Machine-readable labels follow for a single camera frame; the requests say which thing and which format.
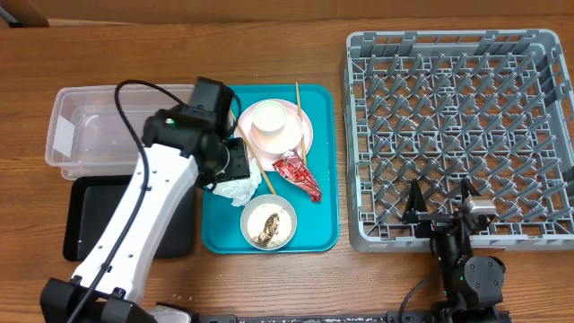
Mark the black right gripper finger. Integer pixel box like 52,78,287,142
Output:
402,179,429,223
460,178,481,200

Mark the white napkin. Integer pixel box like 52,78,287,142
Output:
213,158,262,207

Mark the wooden chopstick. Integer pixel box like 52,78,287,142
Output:
295,81,307,165
230,110,276,195

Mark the red snack wrapper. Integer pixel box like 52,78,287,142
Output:
273,150,322,203

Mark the grey bowl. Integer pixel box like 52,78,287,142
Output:
240,194,298,251

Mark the rice food waste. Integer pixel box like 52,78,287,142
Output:
247,203,293,249

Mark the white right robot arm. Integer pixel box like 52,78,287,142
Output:
398,178,510,322

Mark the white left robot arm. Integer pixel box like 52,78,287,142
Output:
39,77,250,323

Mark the grey dishwasher rack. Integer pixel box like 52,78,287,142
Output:
343,29,573,252

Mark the small pink plate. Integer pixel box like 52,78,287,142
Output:
251,109,303,154

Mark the pale green cup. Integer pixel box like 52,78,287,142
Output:
252,100,287,135

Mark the teal serving tray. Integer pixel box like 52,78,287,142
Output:
201,84,340,254

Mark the black tray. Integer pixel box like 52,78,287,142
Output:
63,175,196,262

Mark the clear plastic bin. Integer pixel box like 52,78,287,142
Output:
45,84,194,180

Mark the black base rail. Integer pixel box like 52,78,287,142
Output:
192,310,512,323

